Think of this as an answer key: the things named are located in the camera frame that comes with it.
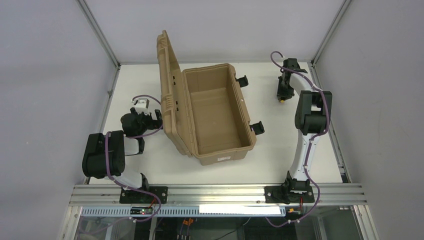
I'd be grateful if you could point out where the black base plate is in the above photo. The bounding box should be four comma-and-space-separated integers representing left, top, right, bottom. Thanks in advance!
264, 185, 316, 205
119, 186, 169, 204

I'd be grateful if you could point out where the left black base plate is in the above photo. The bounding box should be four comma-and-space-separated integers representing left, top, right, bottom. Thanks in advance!
119, 186, 169, 204

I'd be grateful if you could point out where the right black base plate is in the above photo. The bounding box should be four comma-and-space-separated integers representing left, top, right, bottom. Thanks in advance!
264, 185, 316, 205

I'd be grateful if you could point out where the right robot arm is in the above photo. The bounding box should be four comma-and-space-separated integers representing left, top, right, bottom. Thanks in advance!
277, 58, 333, 202

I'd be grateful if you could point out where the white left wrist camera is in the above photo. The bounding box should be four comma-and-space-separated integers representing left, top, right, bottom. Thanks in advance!
134, 97, 150, 113

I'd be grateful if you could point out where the grey slotted cable duct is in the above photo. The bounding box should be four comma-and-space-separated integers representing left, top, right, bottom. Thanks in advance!
81, 204, 286, 218

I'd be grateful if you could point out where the aluminium mounting rail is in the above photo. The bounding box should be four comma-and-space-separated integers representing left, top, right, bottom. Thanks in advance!
69, 183, 368, 207

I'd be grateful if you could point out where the tan plastic toolbox bin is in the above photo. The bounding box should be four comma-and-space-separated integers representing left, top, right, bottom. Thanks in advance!
156, 30, 265, 166

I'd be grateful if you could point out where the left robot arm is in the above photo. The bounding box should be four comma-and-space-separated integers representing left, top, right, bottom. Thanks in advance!
82, 107, 163, 192

